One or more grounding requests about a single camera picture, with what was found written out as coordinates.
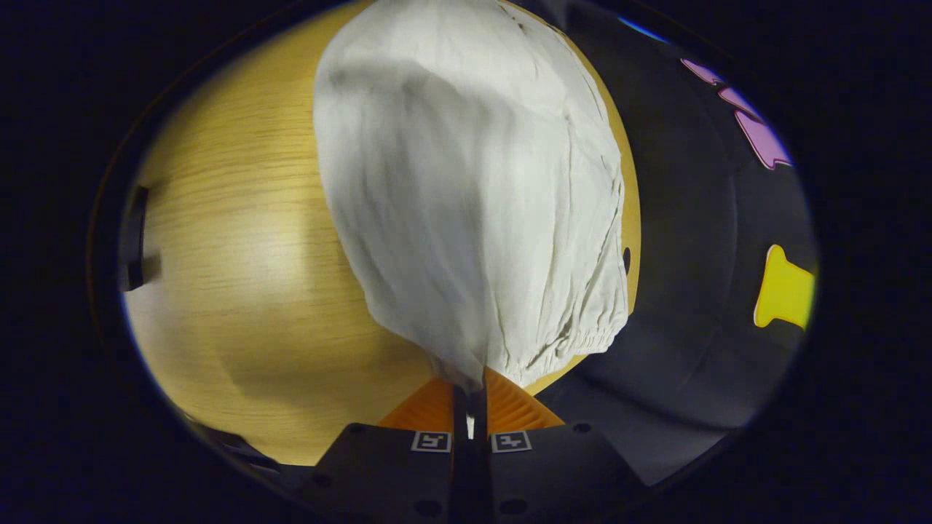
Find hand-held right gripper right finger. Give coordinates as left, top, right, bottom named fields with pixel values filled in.
left=473, top=368, right=649, bottom=521

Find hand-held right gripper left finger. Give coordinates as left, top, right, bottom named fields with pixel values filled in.
left=306, top=375, right=467, bottom=521

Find white jeans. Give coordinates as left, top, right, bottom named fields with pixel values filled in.
left=313, top=0, right=631, bottom=394

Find black table edge bracket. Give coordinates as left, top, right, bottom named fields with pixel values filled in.
left=120, top=186, right=162, bottom=292

